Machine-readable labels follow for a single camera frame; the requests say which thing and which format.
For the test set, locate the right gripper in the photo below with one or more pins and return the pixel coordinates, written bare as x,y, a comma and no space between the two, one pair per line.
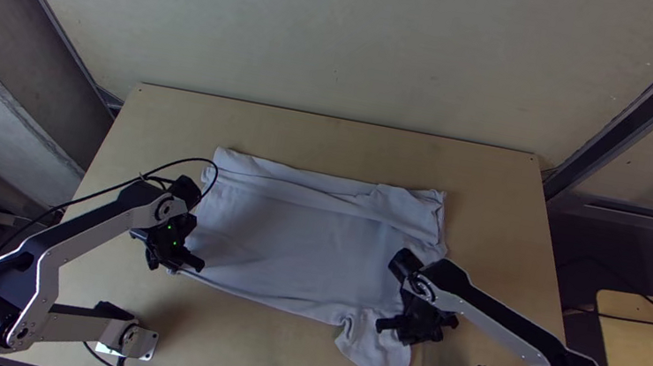
419,323

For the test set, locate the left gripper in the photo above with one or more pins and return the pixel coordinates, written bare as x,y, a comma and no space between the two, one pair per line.
167,246

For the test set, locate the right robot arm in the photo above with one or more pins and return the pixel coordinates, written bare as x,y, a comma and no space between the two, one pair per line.
509,329

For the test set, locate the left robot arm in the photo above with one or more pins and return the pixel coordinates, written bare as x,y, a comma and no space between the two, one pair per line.
60,243

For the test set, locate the white t-shirt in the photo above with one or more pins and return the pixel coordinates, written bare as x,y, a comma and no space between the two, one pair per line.
303,239

